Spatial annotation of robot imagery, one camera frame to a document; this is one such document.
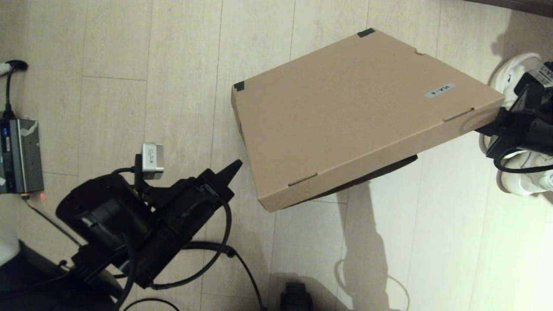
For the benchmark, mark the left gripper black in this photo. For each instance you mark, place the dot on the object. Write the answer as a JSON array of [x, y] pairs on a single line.
[[185, 216]]

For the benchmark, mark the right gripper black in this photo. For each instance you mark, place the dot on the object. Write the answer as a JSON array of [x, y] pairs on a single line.
[[527, 129]]

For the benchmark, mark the white sneaker yellow insole logo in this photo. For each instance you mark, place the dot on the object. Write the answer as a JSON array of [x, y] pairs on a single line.
[[507, 75]]

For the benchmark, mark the white mesh sneaker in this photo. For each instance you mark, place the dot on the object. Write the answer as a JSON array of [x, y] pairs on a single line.
[[522, 183]]

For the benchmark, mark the brown cardboard shoe box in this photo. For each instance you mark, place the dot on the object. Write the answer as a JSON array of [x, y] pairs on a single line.
[[345, 116]]

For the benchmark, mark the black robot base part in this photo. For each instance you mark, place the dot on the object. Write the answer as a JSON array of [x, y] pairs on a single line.
[[296, 298]]

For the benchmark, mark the grey power adapter box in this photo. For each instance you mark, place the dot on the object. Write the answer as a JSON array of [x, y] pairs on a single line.
[[21, 155]]

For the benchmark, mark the white socket plug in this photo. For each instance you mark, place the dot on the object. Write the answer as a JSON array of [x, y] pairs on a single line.
[[4, 68]]

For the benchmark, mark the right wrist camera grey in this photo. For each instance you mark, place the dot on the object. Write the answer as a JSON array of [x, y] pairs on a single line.
[[543, 73]]

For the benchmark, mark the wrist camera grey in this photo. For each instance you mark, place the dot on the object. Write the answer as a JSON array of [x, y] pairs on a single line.
[[543, 73], [152, 160]]

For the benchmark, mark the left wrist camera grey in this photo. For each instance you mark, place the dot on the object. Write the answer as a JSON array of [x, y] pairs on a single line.
[[152, 160]]

